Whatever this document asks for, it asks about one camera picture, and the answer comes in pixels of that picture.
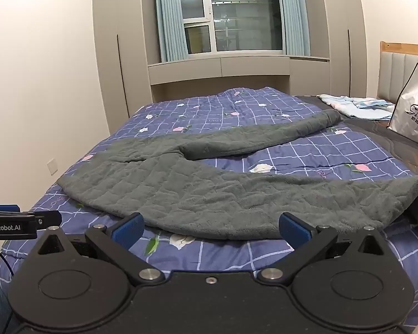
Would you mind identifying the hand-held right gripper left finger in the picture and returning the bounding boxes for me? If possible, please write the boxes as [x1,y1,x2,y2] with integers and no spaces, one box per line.
[38,212,166,286]

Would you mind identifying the padded wooden headboard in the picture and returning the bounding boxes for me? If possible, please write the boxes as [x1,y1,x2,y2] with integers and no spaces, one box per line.
[377,41,418,104]

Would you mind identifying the window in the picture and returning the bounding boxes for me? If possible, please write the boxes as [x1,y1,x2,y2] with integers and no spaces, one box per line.
[179,0,283,55]

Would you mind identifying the dark grey bed sheet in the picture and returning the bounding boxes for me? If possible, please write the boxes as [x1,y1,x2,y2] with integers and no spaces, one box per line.
[296,95,418,175]

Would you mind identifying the beige wardrobe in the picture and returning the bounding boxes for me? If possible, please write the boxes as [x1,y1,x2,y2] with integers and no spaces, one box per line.
[92,0,152,135]
[319,0,368,99]

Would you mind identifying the light blue folded cloth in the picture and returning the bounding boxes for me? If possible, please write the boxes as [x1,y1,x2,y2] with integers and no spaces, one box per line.
[317,94,396,121]

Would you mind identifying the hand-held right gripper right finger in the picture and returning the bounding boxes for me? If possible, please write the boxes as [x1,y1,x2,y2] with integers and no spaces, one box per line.
[257,212,391,285]

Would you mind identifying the beige window cabinet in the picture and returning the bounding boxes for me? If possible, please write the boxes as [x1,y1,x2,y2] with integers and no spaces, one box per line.
[147,55,331,104]

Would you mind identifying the white shopping bag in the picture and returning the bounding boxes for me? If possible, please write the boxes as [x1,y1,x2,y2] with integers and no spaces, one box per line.
[387,63,418,149]

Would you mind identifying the grey fleece pants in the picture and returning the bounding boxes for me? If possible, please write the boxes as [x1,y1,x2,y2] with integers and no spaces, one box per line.
[56,109,418,240]

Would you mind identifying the light blue curtain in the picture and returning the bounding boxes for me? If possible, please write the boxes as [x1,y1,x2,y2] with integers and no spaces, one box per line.
[275,0,312,57]
[154,0,191,62]

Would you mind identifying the black cable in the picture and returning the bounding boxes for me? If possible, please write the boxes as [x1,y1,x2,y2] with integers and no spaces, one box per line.
[0,239,15,277]

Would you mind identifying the blue checked floral quilt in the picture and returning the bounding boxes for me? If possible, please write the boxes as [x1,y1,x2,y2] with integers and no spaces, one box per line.
[0,87,418,334]

